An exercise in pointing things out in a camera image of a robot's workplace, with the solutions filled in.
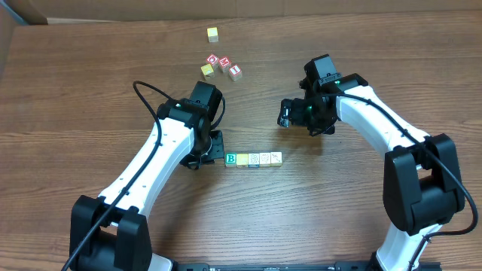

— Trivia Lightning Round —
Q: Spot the wooden block letter E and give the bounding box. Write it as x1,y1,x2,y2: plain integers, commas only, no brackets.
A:
248,153,260,168

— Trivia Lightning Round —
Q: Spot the yellow wooden block left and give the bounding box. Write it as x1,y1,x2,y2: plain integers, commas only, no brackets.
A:
200,63,215,80

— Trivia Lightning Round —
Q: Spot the far yellow wooden block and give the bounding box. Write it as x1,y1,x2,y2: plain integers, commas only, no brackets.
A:
206,27,219,43

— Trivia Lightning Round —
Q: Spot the red block letter C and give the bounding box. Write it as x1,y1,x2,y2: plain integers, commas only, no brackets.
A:
206,53,219,69

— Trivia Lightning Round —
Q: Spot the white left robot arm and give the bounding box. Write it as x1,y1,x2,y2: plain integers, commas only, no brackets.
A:
63,81,225,271

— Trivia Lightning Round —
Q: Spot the plain wooden picture block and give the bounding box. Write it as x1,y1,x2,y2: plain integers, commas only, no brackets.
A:
224,153,237,167

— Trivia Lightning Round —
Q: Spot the yellow-topped wooden block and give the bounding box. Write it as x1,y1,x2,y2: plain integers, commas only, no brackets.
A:
236,153,249,168

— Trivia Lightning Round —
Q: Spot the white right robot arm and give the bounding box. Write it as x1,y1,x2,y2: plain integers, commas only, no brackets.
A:
277,54,465,270

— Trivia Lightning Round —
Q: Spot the yellow wooden block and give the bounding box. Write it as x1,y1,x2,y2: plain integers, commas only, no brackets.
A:
206,27,219,43
200,63,215,80

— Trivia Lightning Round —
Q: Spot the blue-topped wooden letter block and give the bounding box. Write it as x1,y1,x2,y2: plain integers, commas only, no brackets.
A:
259,152,271,167

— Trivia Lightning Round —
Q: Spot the red block letter M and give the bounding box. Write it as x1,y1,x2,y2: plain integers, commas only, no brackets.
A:
218,56,232,73

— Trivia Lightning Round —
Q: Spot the red block letter I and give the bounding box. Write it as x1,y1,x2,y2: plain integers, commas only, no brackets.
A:
228,65,243,81

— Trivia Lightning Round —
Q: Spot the green-sided wooden picture block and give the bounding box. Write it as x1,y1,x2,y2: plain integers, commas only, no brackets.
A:
270,151,282,166

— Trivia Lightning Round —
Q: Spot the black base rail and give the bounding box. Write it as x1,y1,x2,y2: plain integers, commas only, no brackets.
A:
171,260,442,271

